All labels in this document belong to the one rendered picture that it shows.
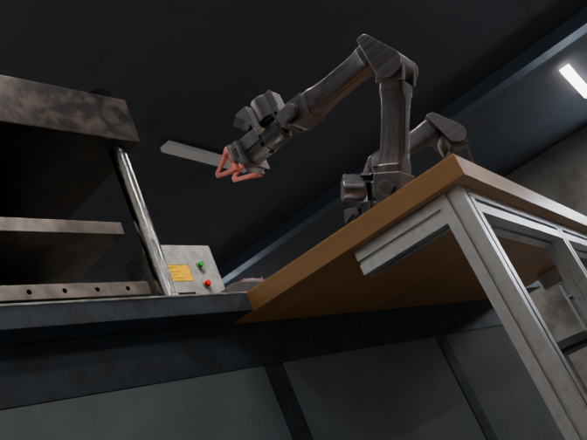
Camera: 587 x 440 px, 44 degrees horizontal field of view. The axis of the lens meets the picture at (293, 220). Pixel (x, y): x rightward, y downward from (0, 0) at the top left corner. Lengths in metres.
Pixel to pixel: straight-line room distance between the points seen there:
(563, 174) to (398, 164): 10.07
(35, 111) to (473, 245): 1.70
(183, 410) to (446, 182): 0.55
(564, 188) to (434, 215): 10.33
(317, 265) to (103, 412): 0.42
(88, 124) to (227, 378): 1.49
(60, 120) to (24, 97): 0.13
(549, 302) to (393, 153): 9.98
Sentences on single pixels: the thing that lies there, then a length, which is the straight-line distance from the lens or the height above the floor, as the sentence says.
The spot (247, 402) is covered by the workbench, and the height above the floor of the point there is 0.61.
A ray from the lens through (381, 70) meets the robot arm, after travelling 1.54.
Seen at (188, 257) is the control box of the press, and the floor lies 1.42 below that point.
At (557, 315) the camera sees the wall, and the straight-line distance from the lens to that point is 11.39.
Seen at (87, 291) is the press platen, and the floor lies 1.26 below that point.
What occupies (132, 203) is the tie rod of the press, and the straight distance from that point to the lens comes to 2.54.
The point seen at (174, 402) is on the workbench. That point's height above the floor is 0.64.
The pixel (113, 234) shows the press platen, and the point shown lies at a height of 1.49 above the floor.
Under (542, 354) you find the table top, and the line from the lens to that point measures 1.11.
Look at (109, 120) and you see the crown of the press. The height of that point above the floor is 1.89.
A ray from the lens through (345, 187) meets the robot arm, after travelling 1.95.
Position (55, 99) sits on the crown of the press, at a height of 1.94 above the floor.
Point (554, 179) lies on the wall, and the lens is 11.54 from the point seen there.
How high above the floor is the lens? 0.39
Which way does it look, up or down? 22 degrees up
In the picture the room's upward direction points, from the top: 24 degrees counter-clockwise
